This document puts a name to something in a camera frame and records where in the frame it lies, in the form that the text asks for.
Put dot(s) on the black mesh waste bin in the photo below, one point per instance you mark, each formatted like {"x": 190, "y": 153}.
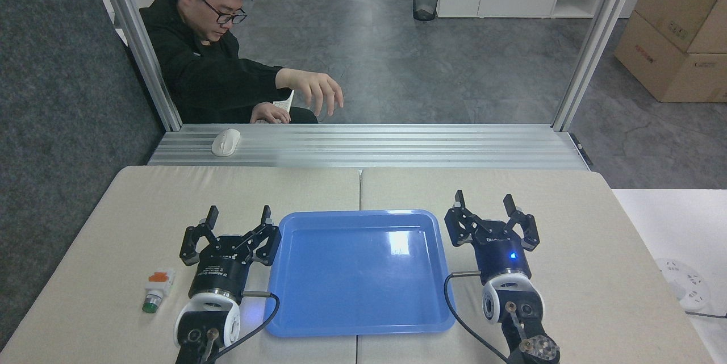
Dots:
{"x": 425, "y": 0}

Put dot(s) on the blue plastic tray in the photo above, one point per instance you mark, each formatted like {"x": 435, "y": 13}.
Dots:
{"x": 358, "y": 290}

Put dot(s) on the person's right hand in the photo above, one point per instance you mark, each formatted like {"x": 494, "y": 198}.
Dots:
{"x": 271, "y": 113}

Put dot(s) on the round white power strip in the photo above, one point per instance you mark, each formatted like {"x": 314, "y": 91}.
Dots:
{"x": 684, "y": 283}

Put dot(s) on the person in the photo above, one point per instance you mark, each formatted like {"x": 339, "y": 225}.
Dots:
{"x": 193, "y": 68}

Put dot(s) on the white orange green switch part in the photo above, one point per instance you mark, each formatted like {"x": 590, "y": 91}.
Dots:
{"x": 156, "y": 290}

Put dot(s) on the white computer mouse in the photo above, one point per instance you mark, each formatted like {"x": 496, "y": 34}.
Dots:
{"x": 226, "y": 142}

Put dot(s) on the silver aluminium post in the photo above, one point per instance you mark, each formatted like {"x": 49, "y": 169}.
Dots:
{"x": 139, "y": 40}
{"x": 596, "y": 40}

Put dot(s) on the person's left hand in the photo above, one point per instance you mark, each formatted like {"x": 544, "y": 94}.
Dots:
{"x": 318, "y": 88}

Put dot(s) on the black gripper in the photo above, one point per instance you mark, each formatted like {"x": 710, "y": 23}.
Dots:
{"x": 221, "y": 276}
{"x": 502, "y": 256}

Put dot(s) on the white keyboard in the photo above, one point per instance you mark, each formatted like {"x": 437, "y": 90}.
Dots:
{"x": 285, "y": 103}

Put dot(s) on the black end bracket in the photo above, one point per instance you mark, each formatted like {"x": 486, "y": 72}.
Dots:
{"x": 581, "y": 149}

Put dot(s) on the ribbed aluminium rail platform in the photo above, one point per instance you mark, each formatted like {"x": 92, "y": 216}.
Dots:
{"x": 397, "y": 145}

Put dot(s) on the small cardboard box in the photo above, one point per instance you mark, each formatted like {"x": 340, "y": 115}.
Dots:
{"x": 687, "y": 3}

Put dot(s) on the large cardboard box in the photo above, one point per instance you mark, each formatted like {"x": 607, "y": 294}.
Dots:
{"x": 659, "y": 66}

